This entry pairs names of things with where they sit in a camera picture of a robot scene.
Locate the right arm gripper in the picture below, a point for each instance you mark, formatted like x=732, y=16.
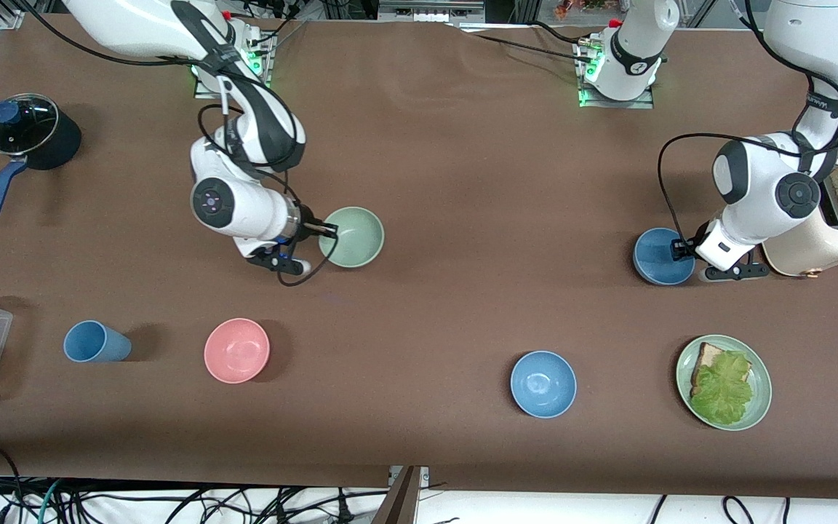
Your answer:
x=308, y=220

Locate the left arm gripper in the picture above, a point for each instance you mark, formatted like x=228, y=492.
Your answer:
x=681, y=249

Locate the blue bowl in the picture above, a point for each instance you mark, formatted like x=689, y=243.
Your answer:
x=543, y=384
x=655, y=258

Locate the green bowl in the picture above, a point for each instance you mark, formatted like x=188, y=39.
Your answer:
x=357, y=236

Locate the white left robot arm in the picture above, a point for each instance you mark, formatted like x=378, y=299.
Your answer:
x=753, y=182

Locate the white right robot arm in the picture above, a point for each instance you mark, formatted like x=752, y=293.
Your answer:
x=244, y=211

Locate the pink bowl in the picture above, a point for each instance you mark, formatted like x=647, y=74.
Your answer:
x=237, y=351

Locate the bread slice on plate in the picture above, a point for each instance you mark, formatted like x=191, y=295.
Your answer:
x=706, y=356

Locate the cream white toaster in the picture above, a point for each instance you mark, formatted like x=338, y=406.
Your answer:
x=826, y=247

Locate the green lettuce leaf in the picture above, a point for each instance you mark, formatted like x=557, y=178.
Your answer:
x=723, y=389

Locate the green plate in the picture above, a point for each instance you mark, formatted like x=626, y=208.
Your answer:
x=761, y=397

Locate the blue cup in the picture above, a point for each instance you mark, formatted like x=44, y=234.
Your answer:
x=95, y=342

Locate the dark blue saucepan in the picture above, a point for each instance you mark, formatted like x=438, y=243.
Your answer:
x=59, y=142

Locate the glass lid with blue knob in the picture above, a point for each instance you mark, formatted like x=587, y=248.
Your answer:
x=22, y=124

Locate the small metal bracket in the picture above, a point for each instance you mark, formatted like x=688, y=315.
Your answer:
x=423, y=474

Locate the aluminium frame profile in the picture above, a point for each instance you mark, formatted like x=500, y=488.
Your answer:
x=4, y=14

